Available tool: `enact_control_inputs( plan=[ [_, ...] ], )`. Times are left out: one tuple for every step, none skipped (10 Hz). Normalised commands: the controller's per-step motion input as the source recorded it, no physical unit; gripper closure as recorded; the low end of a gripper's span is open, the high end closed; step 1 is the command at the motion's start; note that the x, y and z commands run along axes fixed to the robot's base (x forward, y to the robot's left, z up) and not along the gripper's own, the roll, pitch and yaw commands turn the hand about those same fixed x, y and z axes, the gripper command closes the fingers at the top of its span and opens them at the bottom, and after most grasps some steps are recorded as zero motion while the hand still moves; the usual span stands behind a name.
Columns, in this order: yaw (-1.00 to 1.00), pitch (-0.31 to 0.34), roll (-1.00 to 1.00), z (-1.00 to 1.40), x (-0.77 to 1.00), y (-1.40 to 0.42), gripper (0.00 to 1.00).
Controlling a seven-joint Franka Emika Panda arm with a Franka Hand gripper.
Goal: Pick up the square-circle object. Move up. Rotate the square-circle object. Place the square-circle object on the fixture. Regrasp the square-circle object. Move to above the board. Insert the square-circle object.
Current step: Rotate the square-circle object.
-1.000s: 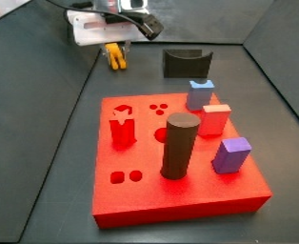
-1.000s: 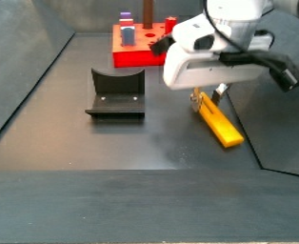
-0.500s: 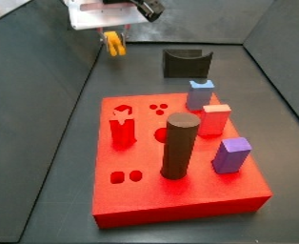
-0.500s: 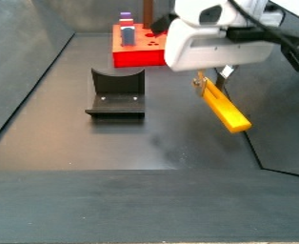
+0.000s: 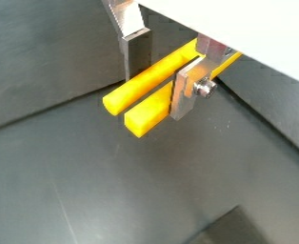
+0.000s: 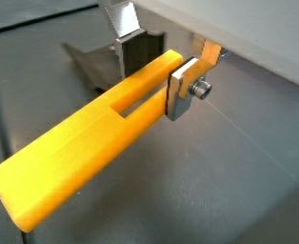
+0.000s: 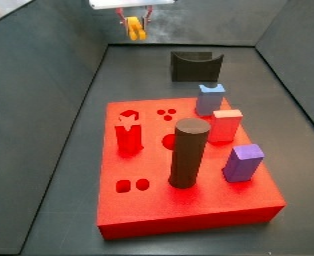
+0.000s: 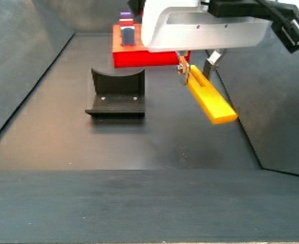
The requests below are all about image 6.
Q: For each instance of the black curved fixture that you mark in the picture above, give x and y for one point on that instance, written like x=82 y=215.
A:
x=106 y=65

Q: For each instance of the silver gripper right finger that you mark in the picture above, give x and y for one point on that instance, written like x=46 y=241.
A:
x=185 y=80

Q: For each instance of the yellow forked square-circle object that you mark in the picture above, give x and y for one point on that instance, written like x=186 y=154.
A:
x=46 y=172

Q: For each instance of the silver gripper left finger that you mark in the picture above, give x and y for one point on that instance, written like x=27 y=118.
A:
x=122 y=22

